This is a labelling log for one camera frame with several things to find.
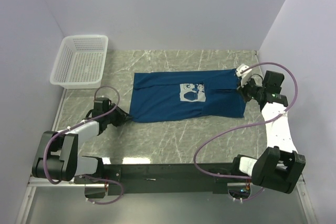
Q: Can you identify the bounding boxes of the blue printed t-shirt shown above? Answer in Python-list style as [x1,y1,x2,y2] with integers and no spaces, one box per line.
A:
[130,69,246,123]

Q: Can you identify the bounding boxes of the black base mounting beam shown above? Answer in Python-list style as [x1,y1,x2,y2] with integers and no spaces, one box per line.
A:
[74,160,252,200]

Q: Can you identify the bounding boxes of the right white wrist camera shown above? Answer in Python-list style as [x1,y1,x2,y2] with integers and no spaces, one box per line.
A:
[235,64,252,87]

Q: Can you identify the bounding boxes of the white perforated plastic basket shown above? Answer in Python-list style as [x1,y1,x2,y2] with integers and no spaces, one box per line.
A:
[49,35,109,89]

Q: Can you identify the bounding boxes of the aluminium frame rails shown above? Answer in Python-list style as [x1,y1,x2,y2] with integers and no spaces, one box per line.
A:
[13,49,320,224]

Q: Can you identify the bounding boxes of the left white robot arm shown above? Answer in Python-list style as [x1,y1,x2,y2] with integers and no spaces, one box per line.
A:
[32,98,132,183]

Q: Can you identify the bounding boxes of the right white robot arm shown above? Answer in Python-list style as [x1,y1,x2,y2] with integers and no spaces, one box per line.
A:
[230,65,306,194]

